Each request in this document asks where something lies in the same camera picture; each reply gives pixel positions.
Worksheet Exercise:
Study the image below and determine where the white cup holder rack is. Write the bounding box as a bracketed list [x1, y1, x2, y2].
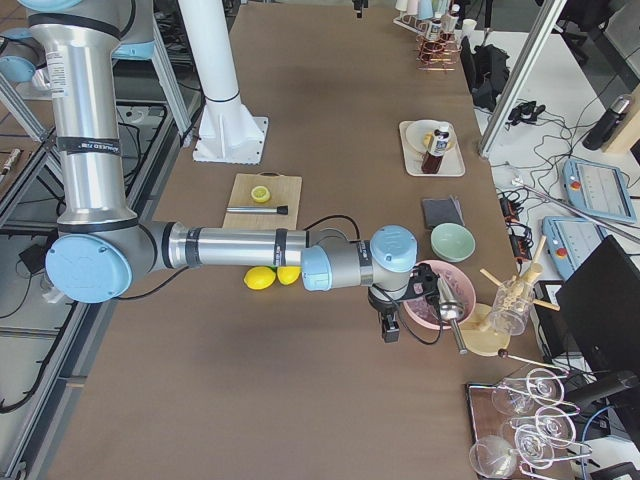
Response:
[393, 0, 456, 33]

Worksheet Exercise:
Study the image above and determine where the yellow lemon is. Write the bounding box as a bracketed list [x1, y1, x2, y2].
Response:
[276, 266, 301, 286]
[243, 266, 276, 291]

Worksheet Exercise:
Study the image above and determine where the aluminium frame post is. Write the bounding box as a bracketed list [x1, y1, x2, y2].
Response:
[478, 0, 566, 159]

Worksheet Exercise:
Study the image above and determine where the cream rabbit tray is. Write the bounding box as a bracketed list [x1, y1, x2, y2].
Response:
[399, 121, 465, 177]

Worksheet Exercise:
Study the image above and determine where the blue teach pendant far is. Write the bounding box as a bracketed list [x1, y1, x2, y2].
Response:
[563, 158, 637, 224]

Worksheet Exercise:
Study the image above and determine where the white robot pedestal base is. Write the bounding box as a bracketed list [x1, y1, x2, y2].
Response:
[179, 0, 269, 165]

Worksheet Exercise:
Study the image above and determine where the black laptop monitor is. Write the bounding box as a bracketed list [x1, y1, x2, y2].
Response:
[557, 236, 639, 373]

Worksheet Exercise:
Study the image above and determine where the blue teach pendant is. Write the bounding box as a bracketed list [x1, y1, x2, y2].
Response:
[542, 216, 610, 280]
[563, 158, 637, 224]

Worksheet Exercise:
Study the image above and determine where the yellow lemon far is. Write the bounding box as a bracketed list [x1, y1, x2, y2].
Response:
[276, 266, 301, 286]

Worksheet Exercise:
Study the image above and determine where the white round plate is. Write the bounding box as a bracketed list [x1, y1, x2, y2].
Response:
[404, 119, 456, 154]

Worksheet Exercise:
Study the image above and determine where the braided glazed donut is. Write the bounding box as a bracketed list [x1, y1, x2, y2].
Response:
[423, 132, 433, 148]

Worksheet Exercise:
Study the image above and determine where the wooden cup tree stand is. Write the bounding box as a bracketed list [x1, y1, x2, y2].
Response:
[462, 235, 560, 356]

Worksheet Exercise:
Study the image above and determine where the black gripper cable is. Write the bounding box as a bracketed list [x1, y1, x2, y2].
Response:
[304, 214, 449, 346]

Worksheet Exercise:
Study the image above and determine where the clear glass mug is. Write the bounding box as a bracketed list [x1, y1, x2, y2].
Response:
[488, 280, 534, 336]

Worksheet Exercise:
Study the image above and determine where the copper wire bottle rack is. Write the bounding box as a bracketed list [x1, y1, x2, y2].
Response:
[416, 34, 461, 72]

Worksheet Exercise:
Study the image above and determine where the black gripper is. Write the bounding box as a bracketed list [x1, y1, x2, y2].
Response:
[352, 0, 365, 18]
[368, 285, 401, 343]

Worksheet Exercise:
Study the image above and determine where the black thermos bottle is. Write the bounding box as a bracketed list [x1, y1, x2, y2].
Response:
[582, 94, 633, 151]

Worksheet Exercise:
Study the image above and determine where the bottle in copper rack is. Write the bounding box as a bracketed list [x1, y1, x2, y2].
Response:
[425, 12, 442, 43]

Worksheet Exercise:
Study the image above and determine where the dark tea bottle on tray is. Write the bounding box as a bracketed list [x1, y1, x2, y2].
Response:
[421, 124, 450, 174]

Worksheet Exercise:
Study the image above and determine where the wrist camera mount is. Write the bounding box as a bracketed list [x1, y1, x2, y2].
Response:
[402, 263, 439, 302]

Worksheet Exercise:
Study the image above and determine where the pink ice bowl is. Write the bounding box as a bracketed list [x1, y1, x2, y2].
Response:
[403, 260, 476, 330]

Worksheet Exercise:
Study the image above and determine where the grey folded cloth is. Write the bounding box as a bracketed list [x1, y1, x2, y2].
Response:
[421, 196, 465, 229]

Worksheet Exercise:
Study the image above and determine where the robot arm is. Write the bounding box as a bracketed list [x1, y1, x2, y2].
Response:
[25, 1, 424, 342]

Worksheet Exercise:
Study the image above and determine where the wooden cutting board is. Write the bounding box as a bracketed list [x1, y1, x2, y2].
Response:
[222, 173, 302, 230]

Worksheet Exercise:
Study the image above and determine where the yellow lemon near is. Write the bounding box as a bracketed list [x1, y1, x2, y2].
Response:
[243, 266, 276, 291]

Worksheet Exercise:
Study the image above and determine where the green bowl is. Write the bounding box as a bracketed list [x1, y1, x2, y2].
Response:
[430, 223, 476, 263]

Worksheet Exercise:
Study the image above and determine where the half lemon slice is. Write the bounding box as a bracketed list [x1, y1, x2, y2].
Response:
[250, 185, 271, 204]

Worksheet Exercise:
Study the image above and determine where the blue teach pendant near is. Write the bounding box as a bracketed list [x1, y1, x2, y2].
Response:
[542, 216, 610, 280]

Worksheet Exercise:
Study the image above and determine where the metal ice scoop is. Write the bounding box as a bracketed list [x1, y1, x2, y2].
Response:
[436, 275, 468, 355]

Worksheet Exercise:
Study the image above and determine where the steel muddler rod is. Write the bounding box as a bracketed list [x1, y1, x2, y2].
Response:
[226, 205, 289, 215]

